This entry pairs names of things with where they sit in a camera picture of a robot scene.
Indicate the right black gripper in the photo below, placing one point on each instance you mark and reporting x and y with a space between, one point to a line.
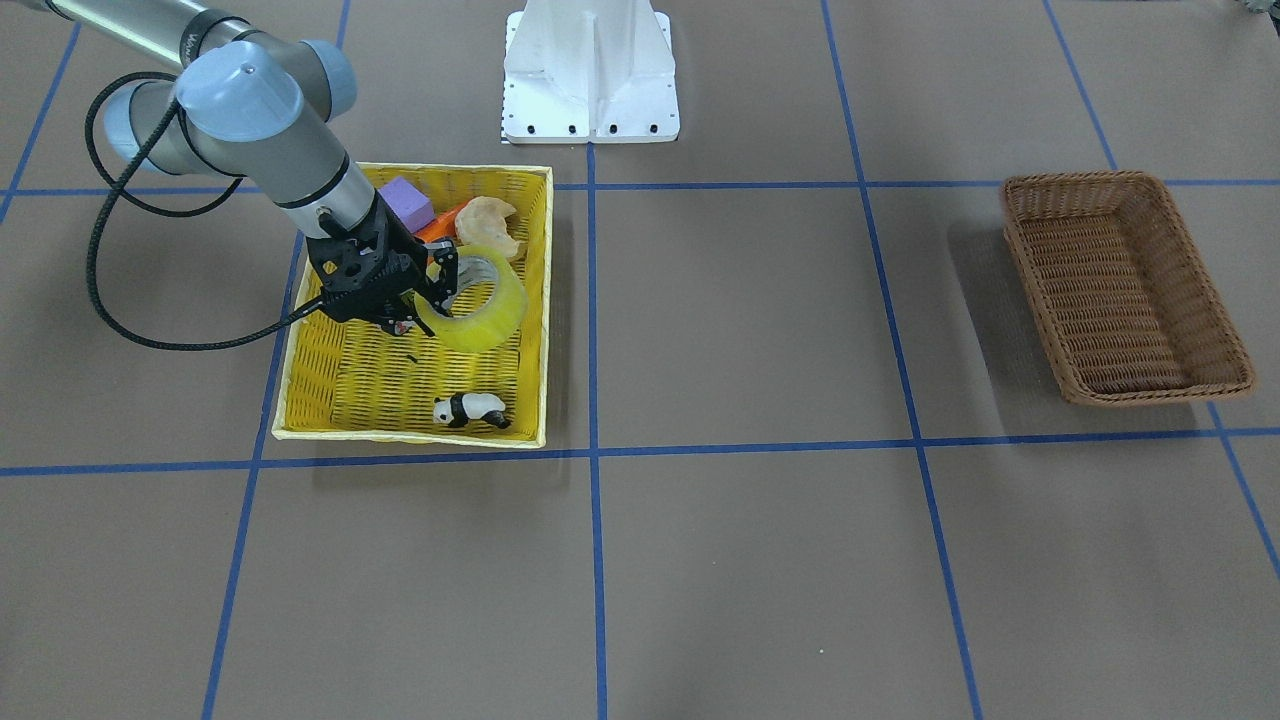
401 249

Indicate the yellow tape roll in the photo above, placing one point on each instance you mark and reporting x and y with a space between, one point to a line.
488 310

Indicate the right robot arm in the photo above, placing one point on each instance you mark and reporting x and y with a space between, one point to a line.
243 104

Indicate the brown wicker basket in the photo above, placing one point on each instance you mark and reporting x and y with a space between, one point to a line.
1125 309

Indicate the orange toy carrot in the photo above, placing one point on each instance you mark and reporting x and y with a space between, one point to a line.
443 228

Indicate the toy croissant bread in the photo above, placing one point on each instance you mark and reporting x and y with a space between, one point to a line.
483 222

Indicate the purple foam cube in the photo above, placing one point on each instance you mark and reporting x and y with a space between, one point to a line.
411 206

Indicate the panda figurine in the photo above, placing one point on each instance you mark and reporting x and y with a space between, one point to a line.
460 409

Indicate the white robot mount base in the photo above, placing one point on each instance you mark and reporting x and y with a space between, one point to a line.
589 72

